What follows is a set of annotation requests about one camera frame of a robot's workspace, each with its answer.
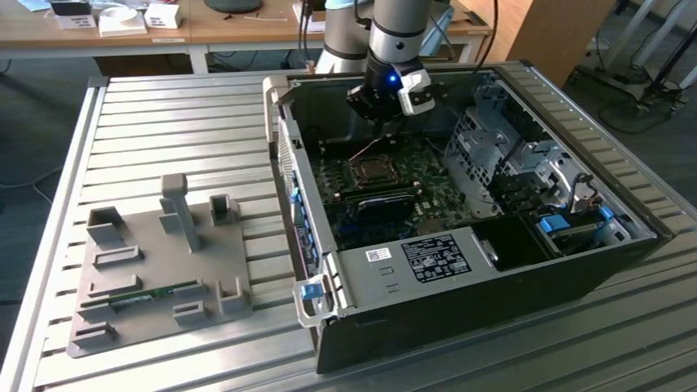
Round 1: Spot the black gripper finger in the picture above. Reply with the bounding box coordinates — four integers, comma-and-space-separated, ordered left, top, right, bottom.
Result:
346, 84, 395, 145

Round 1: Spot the thin metal locking lever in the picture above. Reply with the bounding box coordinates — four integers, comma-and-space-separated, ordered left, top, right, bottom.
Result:
349, 140, 383, 162

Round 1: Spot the CPU socket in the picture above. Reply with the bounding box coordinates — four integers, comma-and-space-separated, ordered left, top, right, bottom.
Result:
346, 154, 402, 187

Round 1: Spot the white paper box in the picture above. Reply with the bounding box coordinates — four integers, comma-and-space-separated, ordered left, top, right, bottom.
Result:
291, 2, 327, 34

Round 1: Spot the grey metal drive cage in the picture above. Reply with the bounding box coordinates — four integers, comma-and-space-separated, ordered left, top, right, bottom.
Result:
443, 83, 562, 217

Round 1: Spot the green RAM stick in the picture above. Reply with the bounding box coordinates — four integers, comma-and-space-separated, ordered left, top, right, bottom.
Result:
342, 184, 419, 202
106, 285, 181, 308

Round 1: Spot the green motherboard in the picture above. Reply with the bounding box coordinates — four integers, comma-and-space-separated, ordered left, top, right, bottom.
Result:
306, 134, 478, 251

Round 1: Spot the black graphics card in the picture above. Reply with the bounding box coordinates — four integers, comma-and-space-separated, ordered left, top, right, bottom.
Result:
353, 194, 419, 232

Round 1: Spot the wooden desk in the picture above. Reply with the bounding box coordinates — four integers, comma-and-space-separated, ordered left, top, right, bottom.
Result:
0, 0, 193, 62
187, 0, 494, 77

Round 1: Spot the black round pad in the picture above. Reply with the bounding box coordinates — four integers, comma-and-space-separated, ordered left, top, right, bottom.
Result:
205, 0, 263, 13

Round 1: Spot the wooden cabinet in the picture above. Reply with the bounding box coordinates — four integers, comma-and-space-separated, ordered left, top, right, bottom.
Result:
503, 0, 619, 89

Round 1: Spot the metal equipment stand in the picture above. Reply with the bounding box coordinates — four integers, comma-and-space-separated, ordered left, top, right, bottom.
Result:
569, 0, 697, 134

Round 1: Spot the white labelled box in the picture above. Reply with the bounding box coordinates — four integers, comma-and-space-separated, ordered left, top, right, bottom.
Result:
142, 2, 182, 30
55, 13, 98, 30

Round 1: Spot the silver power supply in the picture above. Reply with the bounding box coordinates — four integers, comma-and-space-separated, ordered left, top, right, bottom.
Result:
325, 226, 499, 319

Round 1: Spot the hard disk in blue carrier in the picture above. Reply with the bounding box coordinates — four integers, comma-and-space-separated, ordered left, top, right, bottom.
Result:
535, 215, 610, 248

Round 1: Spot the white round printed part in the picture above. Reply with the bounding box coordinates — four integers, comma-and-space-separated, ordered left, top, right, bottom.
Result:
95, 6, 149, 38

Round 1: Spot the grey parts rack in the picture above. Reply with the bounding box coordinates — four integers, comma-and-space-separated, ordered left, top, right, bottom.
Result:
63, 173, 255, 359

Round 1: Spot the black PC case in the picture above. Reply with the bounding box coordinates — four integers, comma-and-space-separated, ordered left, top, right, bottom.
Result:
261, 60, 697, 375

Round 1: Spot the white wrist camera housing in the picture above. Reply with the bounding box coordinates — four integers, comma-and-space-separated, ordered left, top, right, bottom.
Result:
395, 68, 438, 118

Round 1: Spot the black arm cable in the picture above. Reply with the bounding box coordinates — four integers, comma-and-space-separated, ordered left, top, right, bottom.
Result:
467, 0, 499, 78

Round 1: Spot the black drive cable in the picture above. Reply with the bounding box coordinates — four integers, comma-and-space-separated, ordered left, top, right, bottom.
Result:
562, 171, 599, 216

